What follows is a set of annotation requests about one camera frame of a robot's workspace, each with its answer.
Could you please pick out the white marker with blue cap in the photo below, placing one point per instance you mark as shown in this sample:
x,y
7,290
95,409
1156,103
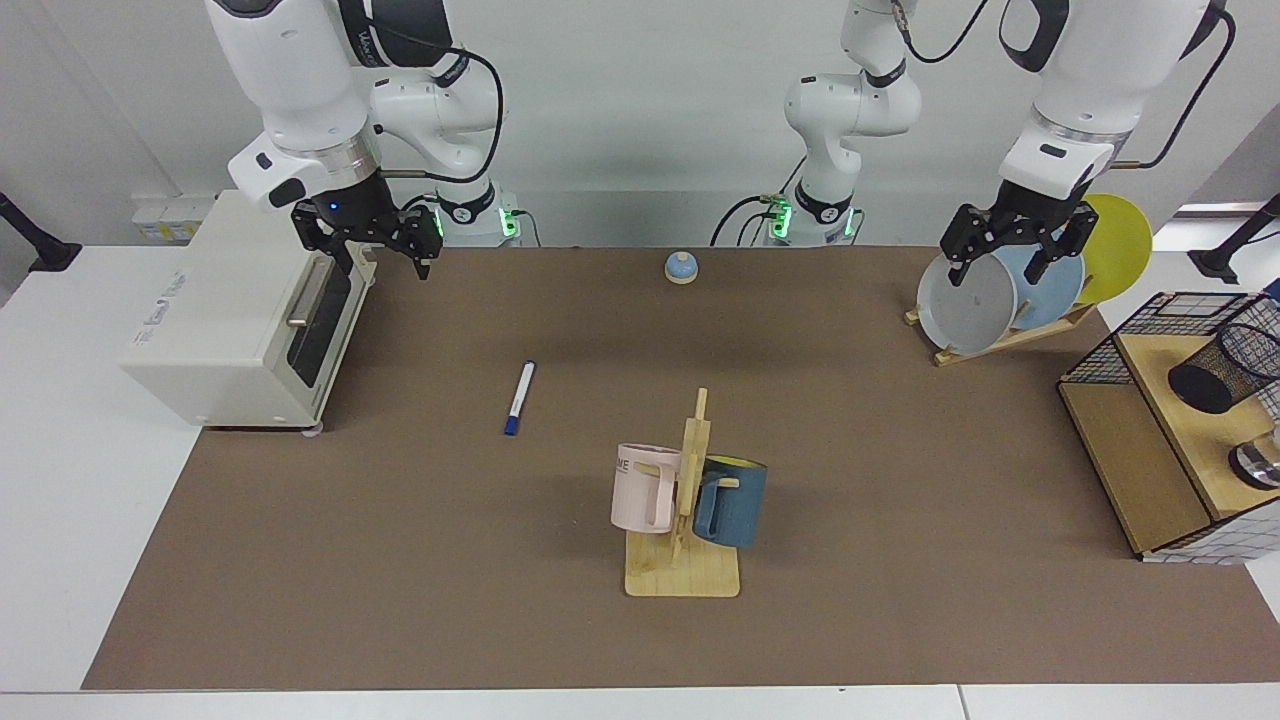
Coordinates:
x,y
520,398

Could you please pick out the black mesh pen holder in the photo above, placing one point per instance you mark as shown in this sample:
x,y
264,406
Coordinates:
x,y
1215,375

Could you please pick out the light blue plate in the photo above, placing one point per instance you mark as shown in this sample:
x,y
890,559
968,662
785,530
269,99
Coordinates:
x,y
1050,295

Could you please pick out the grey plate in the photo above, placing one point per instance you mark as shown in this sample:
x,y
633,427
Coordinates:
x,y
965,310

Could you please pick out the yellow plate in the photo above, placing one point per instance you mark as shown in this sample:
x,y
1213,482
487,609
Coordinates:
x,y
1120,240

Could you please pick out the wooden plate rack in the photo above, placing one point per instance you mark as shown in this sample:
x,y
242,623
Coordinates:
x,y
1000,343

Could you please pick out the pale toaster oven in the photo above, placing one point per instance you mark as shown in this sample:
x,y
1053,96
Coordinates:
x,y
220,320

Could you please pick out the black clamp stand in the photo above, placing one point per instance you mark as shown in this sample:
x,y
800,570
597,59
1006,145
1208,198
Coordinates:
x,y
40,250
1225,258

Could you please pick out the small blue round thing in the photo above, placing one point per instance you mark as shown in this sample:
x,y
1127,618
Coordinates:
x,y
681,267

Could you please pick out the brown table cloth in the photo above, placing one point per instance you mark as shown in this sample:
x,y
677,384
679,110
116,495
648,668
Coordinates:
x,y
450,550

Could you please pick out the pink mug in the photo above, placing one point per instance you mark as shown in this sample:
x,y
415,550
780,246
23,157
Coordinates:
x,y
640,490

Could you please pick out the dark blue mug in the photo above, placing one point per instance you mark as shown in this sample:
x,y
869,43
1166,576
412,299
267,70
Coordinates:
x,y
735,505

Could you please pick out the wooden cup stand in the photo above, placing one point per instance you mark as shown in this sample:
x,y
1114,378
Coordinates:
x,y
685,575

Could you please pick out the white wall socket strip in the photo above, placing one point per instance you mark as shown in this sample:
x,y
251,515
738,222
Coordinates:
x,y
170,215

